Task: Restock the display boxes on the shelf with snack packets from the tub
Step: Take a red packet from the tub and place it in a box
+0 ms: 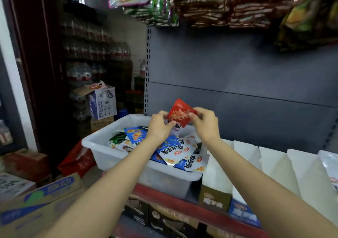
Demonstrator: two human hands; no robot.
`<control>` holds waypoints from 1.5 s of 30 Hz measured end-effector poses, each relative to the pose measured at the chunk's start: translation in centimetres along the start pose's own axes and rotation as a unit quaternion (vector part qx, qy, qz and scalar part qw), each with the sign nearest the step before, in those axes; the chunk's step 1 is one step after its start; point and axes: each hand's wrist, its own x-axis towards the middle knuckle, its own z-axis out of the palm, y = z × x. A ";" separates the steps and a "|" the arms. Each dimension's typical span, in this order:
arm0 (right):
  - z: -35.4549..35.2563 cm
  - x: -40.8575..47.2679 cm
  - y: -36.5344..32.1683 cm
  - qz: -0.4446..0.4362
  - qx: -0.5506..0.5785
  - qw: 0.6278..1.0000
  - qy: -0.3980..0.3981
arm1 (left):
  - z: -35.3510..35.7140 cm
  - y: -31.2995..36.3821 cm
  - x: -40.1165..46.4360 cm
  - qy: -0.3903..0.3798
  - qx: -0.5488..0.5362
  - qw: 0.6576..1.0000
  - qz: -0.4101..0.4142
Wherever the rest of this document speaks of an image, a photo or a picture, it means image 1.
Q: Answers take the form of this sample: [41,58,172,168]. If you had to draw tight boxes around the red display box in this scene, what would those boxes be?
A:
[258,146,298,194]

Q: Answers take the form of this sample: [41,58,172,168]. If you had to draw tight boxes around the dark brown door frame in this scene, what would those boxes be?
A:
[5,0,75,159]

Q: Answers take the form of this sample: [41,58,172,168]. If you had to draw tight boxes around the dark rack of bottled water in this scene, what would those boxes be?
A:
[55,0,149,120]

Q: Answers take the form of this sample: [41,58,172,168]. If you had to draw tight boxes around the pile of snack packets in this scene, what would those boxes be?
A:
[108,125,210,173]

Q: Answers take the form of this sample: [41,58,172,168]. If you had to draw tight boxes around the red carton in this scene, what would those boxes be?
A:
[2,149,51,182]

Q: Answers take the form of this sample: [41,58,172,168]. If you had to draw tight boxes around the white plastic bin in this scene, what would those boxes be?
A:
[82,114,205,199]

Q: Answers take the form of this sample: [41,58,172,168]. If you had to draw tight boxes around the black display carton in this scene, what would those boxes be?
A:
[123,198,155,227]
[149,206,200,238]

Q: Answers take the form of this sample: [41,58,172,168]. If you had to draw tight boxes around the row of hanging green bags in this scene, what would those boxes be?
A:
[124,0,180,28]

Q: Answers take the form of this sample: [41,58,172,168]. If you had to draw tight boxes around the row of hanging brown bags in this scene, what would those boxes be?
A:
[158,0,282,31]

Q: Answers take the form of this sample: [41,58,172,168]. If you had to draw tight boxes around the red snack packets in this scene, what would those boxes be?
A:
[167,98,199,128]

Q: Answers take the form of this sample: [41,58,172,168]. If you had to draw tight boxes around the person's right forearm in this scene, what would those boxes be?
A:
[203,139,338,238]

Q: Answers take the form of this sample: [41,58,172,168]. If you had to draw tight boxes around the person's left hand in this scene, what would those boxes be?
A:
[146,110,176,146]

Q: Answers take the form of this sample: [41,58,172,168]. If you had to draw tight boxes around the white blue carton box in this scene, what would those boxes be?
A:
[74,81,118,121]

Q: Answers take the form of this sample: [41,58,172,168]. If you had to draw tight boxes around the person's right hand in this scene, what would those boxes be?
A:
[189,107,221,146]

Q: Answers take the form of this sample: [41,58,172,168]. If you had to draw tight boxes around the person's left forearm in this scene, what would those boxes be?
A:
[45,137,162,238]

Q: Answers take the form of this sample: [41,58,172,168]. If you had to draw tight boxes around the gold display box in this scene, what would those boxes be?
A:
[199,139,234,213]

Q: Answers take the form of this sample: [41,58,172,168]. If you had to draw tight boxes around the red plastic bag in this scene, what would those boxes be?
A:
[57,140,97,178]

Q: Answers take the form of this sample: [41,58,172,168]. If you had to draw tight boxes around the blue print cardboard carton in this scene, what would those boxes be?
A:
[0,173,85,238]

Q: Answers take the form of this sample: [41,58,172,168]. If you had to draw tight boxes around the green display box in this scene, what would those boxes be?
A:
[287,148,338,226]

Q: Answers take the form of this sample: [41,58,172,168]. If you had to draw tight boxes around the blue display box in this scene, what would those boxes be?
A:
[228,140,263,229]

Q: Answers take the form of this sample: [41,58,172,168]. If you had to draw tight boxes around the orange snack packets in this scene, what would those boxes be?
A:
[318,149,338,191]

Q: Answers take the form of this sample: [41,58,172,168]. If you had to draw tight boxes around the plain brown cardboard carton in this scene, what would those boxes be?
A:
[90,116,114,133]

